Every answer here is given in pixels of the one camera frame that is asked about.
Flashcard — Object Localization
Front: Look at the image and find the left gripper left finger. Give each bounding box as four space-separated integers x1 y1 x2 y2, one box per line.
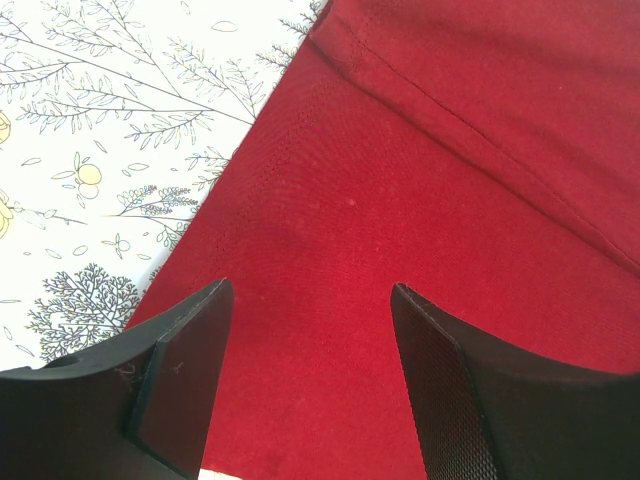
1 280 234 479

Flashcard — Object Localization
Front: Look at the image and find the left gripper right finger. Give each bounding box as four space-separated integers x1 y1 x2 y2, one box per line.
391 284 639 479

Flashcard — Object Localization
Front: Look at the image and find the dark red t shirt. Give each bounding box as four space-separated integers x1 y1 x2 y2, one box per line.
133 1 639 479

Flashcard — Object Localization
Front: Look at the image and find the floral patterned table mat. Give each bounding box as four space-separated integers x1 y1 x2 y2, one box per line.
1 1 323 370

